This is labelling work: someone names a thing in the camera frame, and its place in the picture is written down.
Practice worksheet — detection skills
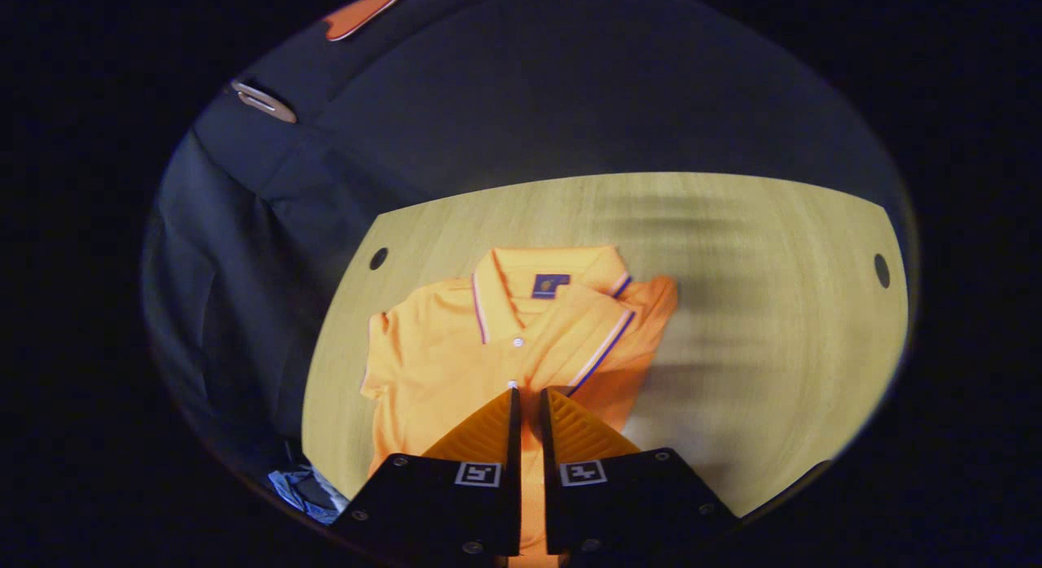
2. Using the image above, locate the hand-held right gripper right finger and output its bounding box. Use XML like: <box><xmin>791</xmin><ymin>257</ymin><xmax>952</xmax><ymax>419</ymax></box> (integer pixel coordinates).
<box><xmin>538</xmin><ymin>387</ymin><xmax>741</xmax><ymax>557</ymax></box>

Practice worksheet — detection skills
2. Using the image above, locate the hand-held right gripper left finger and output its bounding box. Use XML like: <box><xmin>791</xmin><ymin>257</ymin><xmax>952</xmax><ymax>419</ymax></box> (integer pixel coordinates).
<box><xmin>332</xmin><ymin>387</ymin><xmax>523</xmax><ymax>563</ymax></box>

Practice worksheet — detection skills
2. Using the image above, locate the orange polo T-shirt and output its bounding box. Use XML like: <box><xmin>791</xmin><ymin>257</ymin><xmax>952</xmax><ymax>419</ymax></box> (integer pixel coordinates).
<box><xmin>360</xmin><ymin>244</ymin><xmax>680</xmax><ymax>568</ymax></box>

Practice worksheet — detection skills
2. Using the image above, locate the crumpled blue grey cloth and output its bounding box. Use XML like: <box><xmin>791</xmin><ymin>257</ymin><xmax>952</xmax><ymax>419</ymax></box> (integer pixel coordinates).
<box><xmin>267</xmin><ymin>464</ymin><xmax>352</xmax><ymax>526</ymax></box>

